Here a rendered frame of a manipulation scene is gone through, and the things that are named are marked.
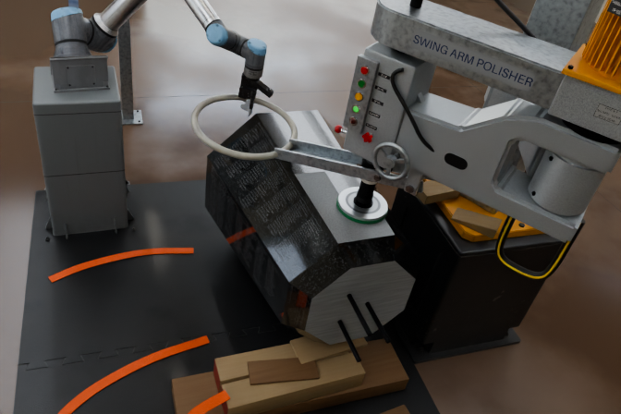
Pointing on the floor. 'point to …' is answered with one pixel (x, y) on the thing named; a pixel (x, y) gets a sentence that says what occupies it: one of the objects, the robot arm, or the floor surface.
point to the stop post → (126, 55)
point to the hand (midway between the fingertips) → (251, 111)
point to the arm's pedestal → (81, 155)
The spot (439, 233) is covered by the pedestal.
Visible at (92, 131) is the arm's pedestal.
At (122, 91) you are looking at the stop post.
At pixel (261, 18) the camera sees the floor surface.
